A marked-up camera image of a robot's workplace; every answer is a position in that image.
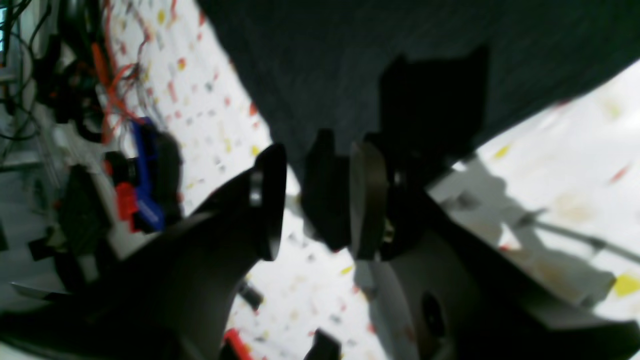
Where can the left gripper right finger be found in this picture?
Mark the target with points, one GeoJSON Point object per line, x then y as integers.
{"type": "Point", "coordinates": [464, 299]}

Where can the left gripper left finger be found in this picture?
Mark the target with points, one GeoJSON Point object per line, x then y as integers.
{"type": "Point", "coordinates": [171, 299]}

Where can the black T-shirt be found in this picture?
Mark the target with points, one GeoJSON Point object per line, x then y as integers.
{"type": "Point", "coordinates": [441, 76]}

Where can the red black clamp right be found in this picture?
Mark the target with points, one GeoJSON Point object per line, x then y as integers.
{"type": "Point", "coordinates": [233, 348]}

